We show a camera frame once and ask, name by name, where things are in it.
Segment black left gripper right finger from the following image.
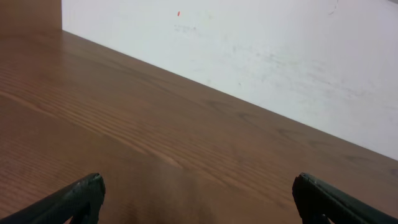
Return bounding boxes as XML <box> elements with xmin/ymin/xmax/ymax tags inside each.
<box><xmin>292</xmin><ymin>173</ymin><xmax>397</xmax><ymax>224</ymax></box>

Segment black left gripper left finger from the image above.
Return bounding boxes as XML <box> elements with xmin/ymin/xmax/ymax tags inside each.
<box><xmin>1</xmin><ymin>173</ymin><xmax>106</xmax><ymax>224</ymax></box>

